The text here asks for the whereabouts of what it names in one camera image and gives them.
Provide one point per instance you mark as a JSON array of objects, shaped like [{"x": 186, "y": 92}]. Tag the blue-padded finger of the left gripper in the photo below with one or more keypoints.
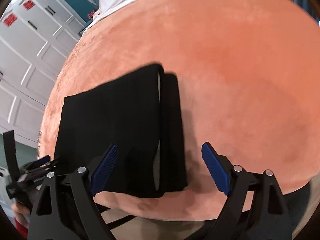
[{"x": 38, "y": 163}]

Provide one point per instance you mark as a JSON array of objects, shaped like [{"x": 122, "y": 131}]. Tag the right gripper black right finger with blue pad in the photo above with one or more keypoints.
[{"x": 255, "y": 207}]

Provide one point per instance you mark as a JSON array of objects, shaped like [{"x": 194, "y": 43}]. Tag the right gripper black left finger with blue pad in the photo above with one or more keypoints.
[{"x": 65, "y": 208}]

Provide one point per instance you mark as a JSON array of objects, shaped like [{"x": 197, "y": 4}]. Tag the black pants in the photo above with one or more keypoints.
[{"x": 140, "y": 113}]

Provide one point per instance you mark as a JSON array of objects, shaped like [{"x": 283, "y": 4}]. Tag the person's left hand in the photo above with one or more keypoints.
[{"x": 21, "y": 214}]

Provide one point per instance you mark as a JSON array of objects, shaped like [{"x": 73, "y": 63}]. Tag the white panelled wardrobe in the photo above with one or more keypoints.
[{"x": 36, "y": 38}]

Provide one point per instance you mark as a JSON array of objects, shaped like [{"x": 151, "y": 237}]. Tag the orange velvet bed cover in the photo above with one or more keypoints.
[{"x": 248, "y": 74}]

